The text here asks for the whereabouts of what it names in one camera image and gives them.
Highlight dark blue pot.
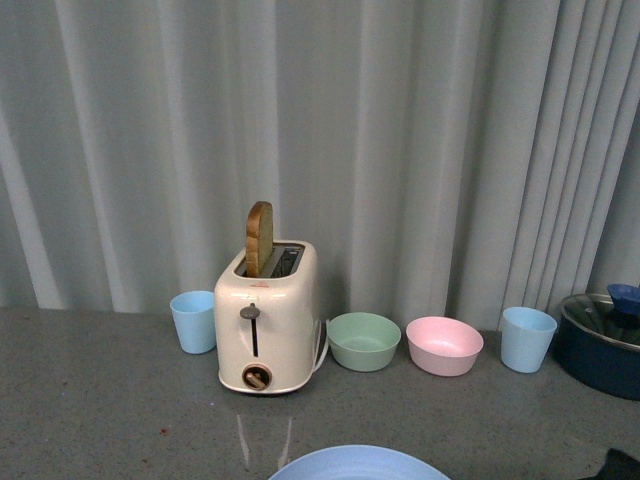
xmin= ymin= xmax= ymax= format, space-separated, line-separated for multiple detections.
xmin=553 ymin=315 xmax=639 ymax=400

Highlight glass pot lid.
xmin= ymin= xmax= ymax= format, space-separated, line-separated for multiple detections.
xmin=560 ymin=283 xmax=639 ymax=351

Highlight light blue cup right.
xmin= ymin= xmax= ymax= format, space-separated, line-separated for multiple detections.
xmin=501 ymin=307 xmax=558 ymax=374

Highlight light blue plate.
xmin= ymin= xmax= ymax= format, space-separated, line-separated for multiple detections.
xmin=271 ymin=445 xmax=447 ymax=480

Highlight light blue cup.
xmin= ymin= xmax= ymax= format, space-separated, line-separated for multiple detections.
xmin=170 ymin=290 xmax=216 ymax=354
xmin=501 ymin=307 xmax=558 ymax=374

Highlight cream two-slot toaster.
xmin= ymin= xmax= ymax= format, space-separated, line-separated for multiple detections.
xmin=214 ymin=241 xmax=322 ymax=395

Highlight bread slice in toaster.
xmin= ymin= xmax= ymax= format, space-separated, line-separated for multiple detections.
xmin=245 ymin=201 xmax=273 ymax=278

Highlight pink bowl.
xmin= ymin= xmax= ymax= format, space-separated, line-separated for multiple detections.
xmin=406 ymin=316 xmax=484 ymax=377

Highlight white toaster power cord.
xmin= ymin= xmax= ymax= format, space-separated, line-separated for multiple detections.
xmin=309 ymin=319 xmax=332 ymax=384

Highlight green bowl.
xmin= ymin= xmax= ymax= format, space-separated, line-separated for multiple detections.
xmin=327 ymin=312 xmax=401 ymax=372

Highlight light blue cup left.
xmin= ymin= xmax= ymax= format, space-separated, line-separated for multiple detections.
xmin=170 ymin=290 xmax=216 ymax=354

